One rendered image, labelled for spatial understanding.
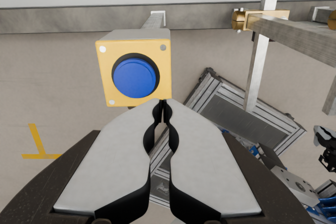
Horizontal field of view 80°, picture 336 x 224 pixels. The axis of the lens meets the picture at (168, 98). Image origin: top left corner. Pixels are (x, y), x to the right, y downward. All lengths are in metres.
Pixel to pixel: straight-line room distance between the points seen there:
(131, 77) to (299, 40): 0.29
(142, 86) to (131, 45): 0.04
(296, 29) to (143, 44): 0.28
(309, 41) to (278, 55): 1.28
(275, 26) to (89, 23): 0.56
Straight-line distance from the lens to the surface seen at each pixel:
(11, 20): 0.88
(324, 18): 0.79
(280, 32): 0.45
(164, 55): 0.19
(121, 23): 0.73
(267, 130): 1.66
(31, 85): 1.86
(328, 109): 0.82
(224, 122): 1.51
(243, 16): 0.61
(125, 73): 0.19
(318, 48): 0.36
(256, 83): 0.69
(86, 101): 1.73
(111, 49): 0.20
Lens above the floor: 1.41
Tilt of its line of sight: 62 degrees down
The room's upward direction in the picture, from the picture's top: 180 degrees counter-clockwise
